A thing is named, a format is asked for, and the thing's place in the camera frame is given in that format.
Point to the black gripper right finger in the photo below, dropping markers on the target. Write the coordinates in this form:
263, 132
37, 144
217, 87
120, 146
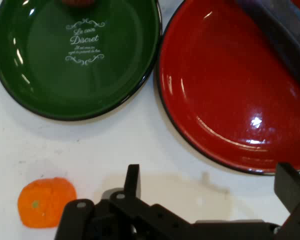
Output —
296, 195

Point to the orange toy mandarin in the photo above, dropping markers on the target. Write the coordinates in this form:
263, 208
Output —
43, 202

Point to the red-brown toy fruit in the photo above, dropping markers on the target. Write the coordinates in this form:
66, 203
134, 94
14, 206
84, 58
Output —
77, 2

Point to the green enamel plate white print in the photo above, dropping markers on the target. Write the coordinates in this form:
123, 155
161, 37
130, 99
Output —
52, 82

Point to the red enamel plate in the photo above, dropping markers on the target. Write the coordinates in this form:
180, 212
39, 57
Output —
220, 87

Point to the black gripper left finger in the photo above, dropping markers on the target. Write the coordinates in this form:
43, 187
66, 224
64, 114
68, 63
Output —
130, 217

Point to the purple toy eggplant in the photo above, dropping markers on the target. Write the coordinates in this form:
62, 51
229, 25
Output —
280, 32

